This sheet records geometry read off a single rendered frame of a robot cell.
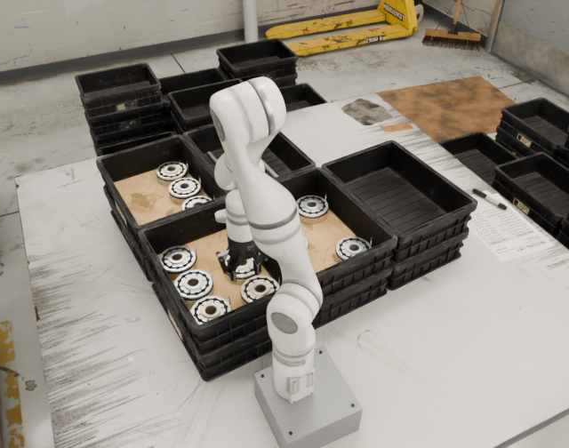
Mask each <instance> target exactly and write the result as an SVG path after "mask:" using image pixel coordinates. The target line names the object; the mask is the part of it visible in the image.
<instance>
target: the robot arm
mask: <svg viewBox="0 0 569 448"><path fill-rule="evenodd" d="M210 110H211V117H212V120H213V124H214V126H215V128H216V131H217V133H218V136H219V138H220V142H221V145H222V146H223V149H224V151H225V153H224V154H223V155H222V156H221V157H220V158H219V159H218V161H217V163H216V165H215V170H214V176H215V180H216V182H217V184H218V186H219V187H220V188H222V189H225V190H232V191H230V192H229V193H228V194H227V197H226V209H224V210H220V211H217V212H216V213H215V220H216V221H217V222H219V223H226V225H227V236H228V248H227V250H226V251H225V252H222V253H220V252H216V256H217V259H218V262H219V263H220V267H221V269H222V271H223V273H224V274H227V273H228V274H229V278H230V280H231V281H233V282H234V283H236V269H237V267H239V265H240V262H241V261H244V260H249V259H251V258H253V259H254V261H253V271H254V273H255V274H256V276H257V275H259V273H260V272H261V263H262V262H263V261H267V260H268V256H269V257H271V258H273V259H275V260H277V262H278V264H279V266H280V268H281V272H282V278H283V281H282V284H281V286H280V287H279V289H278V290H277V292H276V294H275V295H274V297H273V298H272V299H271V301H270V302H269V304H268V307H267V323H268V334H269V337H270V338H271V339H272V352H273V381H274V388H275V391H276V392H277V393H278V394H279V395H280V396H281V397H282V398H285V399H287V400H288V401H289V402H290V404H292V403H294V402H296V401H298V400H300V399H302V398H303V397H305V396H308V395H310V394H312V393H314V381H315V369H314V368H313V366H314V352H315V339H316V334H315V330H314V328H313V326H312V324H311V323H312V321H313V320H314V318H315V316H316V315H317V312H318V311H319V309H320V308H321V305H322V302H323V294H322V290H321V287H320V284H319V282H318V280H317V276H316V274H315V271H314V269H313V267H312V264H311V261H310V258H309V253H308V249H307V246H306V243H305V239H304V236H303V233H302V228H301V220H300V216H299V213H298V209H297V205H296V202H295V200H294V197H293V195H292V194H291V193H290V192H289V191H288V190H287V189H286V188H285V187H283V186H282V185H281V184H280V183H278V182H277V181H276V180H274V179H272V178H271V177H270V176H268V175H267V174H266V173H265V168H264V164H263V162H262V161H261V156H262V154H263V152H264V150H265V149H266V147H267V146H268V144H269V143H270V142H271V141H272V140H273V139H274V138H275V136H276V135H277V134H278V133H279V132H280V131H281V130H282V128H283V127H284V125H285V119H286V109H285V102H284V99H283V97H282V94H281V92H280V91H279V89H278V87H277V86H276V84H275V83H274V82H273V81H272V80H270V79H269V78H267V77H257V78H253V79H250V80H248V81H246V82H243V83H241V84H237V85H234V86H232V87H229V88H227V89H224V90H222V91H219V92H216V93H215V94H214V95H212V97H211V98H210ZM259 249H260V255H259V256H258V255H257V254H256V252H257V251H258V250H259ZM228 256H230V257H229V263H228V265H226V263H225V261H226V259H227V257H228Z"/></svg>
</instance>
